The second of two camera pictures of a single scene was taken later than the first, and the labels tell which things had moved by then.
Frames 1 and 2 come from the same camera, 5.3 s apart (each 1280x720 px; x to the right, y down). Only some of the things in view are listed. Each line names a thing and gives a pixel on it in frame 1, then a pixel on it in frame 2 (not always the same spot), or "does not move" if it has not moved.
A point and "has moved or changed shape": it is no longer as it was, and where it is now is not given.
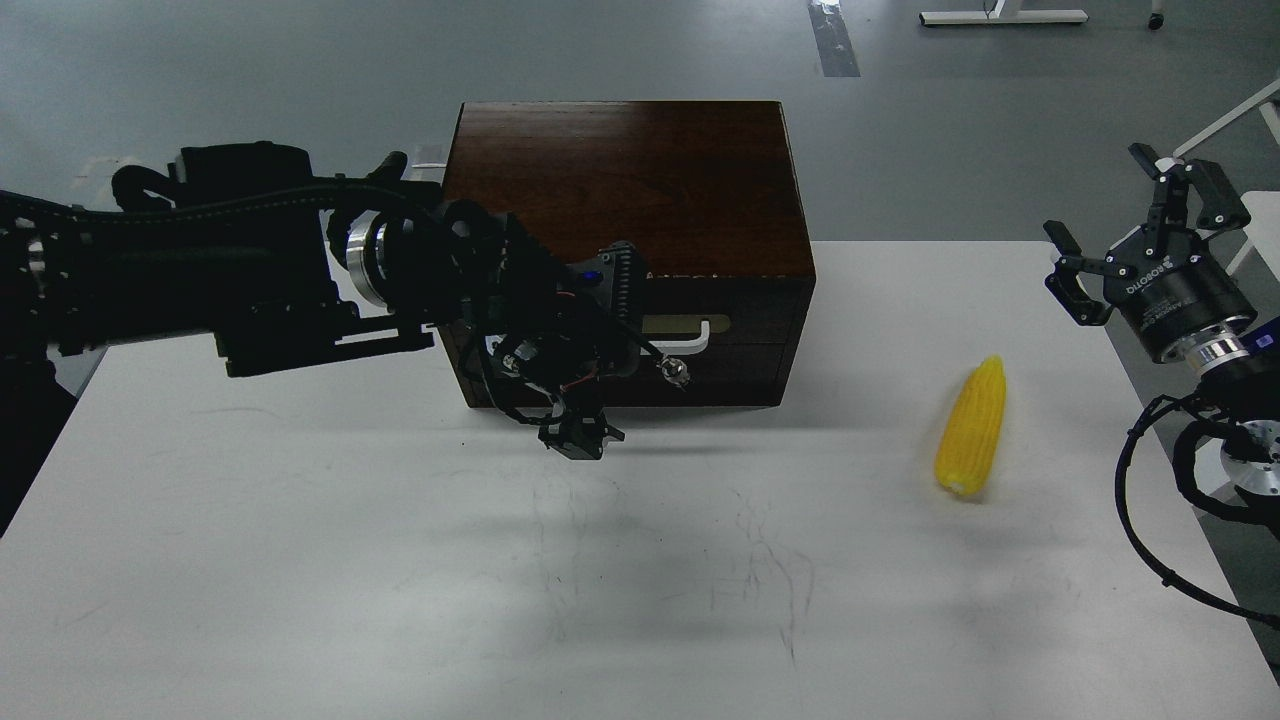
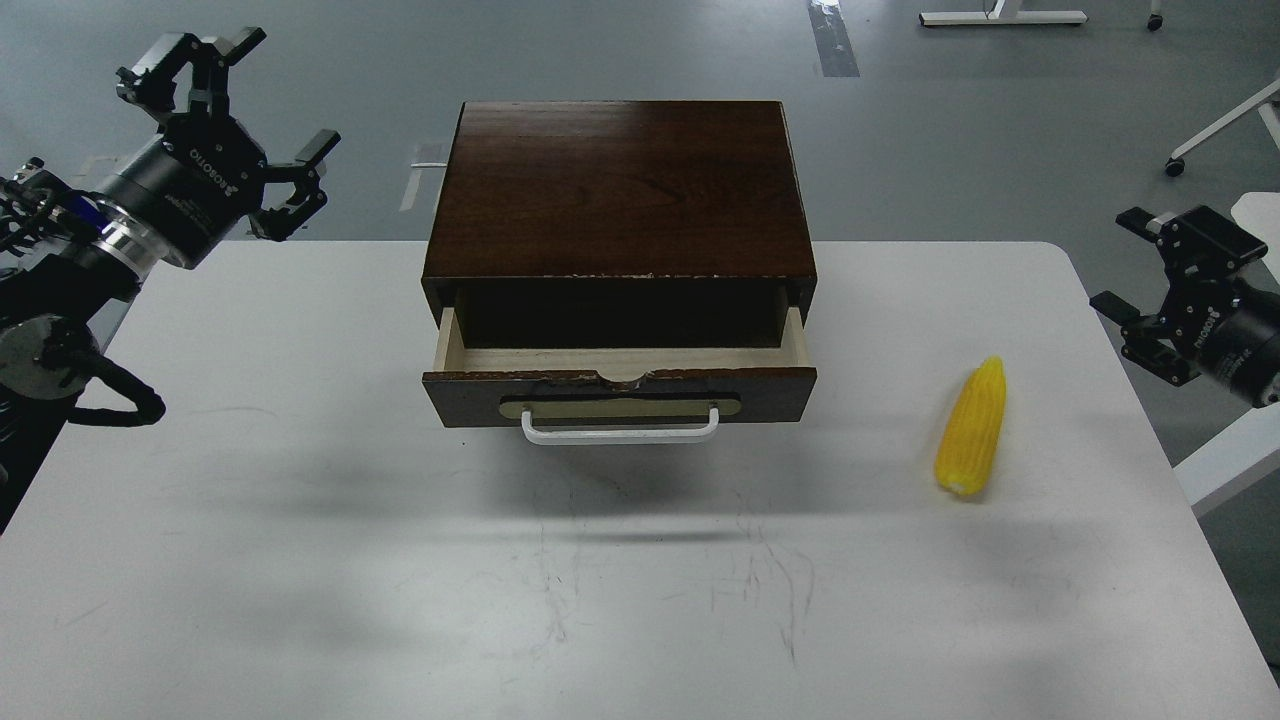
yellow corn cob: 968,445 does not move
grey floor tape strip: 834,42 does not move
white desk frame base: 998,16 does not move
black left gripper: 550,334 → 203,173
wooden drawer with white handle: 749,328 has moved or changed shape
